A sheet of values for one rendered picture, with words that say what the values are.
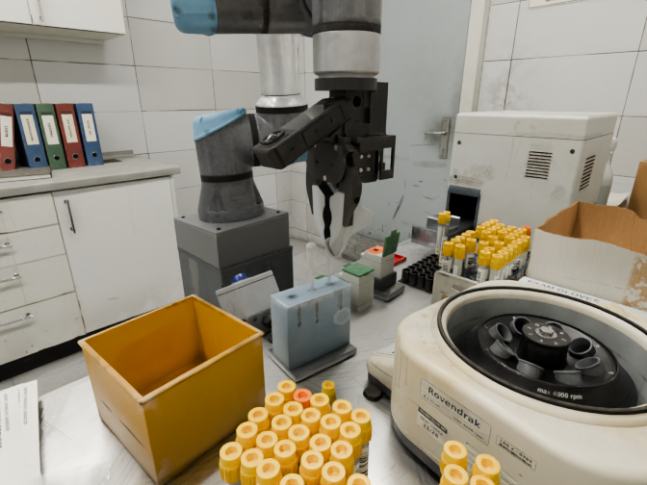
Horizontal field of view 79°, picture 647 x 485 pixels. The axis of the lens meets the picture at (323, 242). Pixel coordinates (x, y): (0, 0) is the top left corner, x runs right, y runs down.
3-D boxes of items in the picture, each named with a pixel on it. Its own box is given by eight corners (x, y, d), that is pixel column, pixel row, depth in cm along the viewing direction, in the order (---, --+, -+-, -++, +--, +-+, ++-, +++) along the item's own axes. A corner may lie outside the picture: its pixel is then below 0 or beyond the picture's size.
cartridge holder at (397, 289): (365, 277, 77) (366, 260, 76) (404, 292, 71) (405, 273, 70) (348, 286, 73) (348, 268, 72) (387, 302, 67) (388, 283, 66)
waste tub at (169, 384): (201, 359, 53) (194, 293, 49) (270, 407, 44) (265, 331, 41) (96, 418, 43) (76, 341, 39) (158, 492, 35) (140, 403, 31)
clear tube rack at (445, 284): (482, 272, 79) (488, 239, 76) (535, 288, 72) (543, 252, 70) (429, 308, 65) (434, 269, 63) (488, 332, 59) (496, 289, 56)
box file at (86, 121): (90, 159, 226) (78, 103, 215) (104, 165, 208) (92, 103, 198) (75, 161, 221) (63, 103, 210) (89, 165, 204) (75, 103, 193)
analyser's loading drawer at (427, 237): (453, 223, 103) (455, 204, 102) (478, 229, 99) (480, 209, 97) (410, 242, 90) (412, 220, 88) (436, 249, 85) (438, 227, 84)
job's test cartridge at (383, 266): (373, 274, 74) (374, 243, 72) (393, 282, 71) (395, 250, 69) (359, 281, 72) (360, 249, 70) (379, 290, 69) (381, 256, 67)
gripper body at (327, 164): (395, 184, 48) (401, 79, 44) (341, 193, 43) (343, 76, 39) (353, 175, 54) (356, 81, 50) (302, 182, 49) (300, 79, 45)
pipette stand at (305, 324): (325, 331, 59) (325, 270, 55) (356, 354, 54) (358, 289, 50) (268, 356, 53) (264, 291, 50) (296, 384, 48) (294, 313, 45)
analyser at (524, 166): (487, 212, 121) (503, 110, 111) (590, 232, 103) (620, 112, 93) (436, 235, 101) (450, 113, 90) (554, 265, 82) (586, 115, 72)
